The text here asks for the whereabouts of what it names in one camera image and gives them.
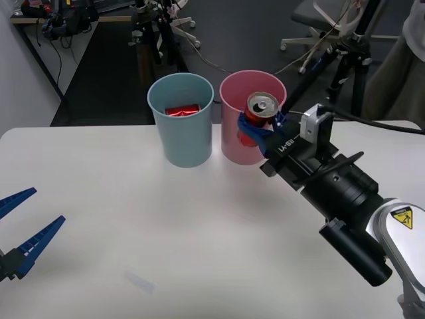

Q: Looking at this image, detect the white chair base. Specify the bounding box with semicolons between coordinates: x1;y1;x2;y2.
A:
171;0;203;50

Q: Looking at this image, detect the wooden desk with black frame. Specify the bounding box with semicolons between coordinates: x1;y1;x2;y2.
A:
9;14;134;98

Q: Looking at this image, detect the pink plastic bin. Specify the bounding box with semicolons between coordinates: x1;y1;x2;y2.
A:
218;69;288;166

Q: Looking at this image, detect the person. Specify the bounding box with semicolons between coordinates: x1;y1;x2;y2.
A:
361;0;425;122

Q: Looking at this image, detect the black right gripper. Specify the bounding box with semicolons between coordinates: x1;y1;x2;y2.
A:
236;110;333;191

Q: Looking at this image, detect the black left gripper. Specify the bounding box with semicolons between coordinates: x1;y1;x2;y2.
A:
0;187;66;284

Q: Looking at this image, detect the grey office chair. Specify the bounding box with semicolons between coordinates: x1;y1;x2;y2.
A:
280;0;367;75

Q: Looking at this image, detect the red drink can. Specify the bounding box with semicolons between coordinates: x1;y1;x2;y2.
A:
240;91;280;148

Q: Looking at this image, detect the black bag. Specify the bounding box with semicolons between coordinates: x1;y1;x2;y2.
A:
41;5;100;40

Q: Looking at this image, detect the pale blue plastic bin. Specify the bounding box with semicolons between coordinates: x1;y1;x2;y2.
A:
147;72;214;169

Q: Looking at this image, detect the crushed red can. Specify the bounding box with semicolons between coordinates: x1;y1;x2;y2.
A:
164;103;201;118

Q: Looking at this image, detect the black camera tripod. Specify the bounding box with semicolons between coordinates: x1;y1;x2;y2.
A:
128;0;191;88
282;0;389;118

